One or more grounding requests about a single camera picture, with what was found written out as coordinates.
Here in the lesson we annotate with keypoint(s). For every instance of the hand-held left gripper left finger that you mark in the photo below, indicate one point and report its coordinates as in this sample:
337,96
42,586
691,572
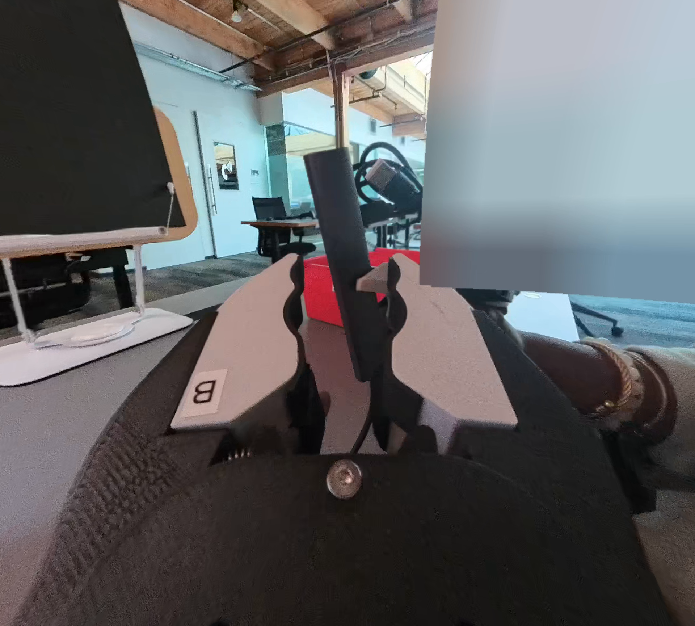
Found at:
244,343

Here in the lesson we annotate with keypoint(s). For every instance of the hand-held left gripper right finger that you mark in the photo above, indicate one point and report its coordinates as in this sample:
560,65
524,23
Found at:
445,354

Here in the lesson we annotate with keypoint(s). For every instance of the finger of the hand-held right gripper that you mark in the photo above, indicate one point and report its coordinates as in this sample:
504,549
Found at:
374,281

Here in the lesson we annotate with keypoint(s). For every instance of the red plastic bin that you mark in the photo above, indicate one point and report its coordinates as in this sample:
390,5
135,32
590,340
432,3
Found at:
320,294

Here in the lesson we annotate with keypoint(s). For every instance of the dark grey usb hub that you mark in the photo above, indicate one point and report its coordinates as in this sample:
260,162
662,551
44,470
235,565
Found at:
336,235

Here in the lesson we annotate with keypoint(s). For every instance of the person's right forearm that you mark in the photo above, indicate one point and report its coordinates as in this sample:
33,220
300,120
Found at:
554,371

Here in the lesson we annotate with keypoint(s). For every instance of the wooden top office desk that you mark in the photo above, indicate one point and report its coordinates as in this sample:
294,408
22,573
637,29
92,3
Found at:
282,224

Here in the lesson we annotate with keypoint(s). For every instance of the black office chair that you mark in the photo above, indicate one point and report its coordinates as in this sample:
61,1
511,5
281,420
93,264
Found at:
269,209

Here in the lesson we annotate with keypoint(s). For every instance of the black board on white stand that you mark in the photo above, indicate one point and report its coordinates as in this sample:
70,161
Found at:
81,360

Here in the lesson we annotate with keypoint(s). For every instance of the black dome ceiling fixture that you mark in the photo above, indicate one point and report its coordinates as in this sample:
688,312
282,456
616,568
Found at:
368,75

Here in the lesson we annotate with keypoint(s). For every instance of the ceiling track spotlight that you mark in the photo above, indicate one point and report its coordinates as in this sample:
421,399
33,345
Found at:
236,15

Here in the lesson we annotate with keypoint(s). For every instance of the black panel on wooden board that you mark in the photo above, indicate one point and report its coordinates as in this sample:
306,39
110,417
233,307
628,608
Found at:
70,94

